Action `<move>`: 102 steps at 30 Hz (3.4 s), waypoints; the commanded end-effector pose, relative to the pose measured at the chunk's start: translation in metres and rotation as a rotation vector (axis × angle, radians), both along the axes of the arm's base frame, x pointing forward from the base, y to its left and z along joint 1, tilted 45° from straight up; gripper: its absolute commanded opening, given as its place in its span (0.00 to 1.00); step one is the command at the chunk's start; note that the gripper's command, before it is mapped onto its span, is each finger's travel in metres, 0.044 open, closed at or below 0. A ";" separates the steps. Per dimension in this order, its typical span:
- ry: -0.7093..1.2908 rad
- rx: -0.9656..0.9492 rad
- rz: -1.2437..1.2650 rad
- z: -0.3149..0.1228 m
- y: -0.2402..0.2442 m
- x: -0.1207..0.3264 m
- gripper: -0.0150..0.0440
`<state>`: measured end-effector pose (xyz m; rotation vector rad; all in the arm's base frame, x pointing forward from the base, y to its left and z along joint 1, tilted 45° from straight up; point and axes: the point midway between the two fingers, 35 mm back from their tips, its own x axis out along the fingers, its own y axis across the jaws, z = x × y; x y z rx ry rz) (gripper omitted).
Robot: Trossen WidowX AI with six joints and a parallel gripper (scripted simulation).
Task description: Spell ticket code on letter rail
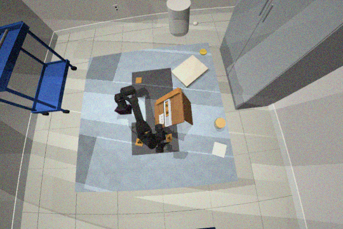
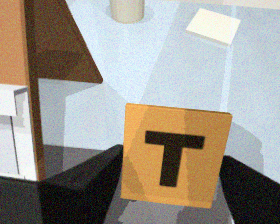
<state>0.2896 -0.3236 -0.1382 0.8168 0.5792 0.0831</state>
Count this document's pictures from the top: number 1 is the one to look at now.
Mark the brown board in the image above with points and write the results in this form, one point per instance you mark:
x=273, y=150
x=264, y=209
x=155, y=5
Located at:
x=179, y=108

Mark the beige rectangular block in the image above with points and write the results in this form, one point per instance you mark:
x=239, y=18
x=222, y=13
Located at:
x=189, y=71

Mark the grey cylindrical container with tan lid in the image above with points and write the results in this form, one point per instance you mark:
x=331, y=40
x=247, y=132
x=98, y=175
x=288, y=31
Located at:
x=219, y=123

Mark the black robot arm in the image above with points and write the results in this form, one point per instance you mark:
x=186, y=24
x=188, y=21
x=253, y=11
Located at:
x=141, y=125

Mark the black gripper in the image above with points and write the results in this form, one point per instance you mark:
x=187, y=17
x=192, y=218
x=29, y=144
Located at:
x=159, y=148

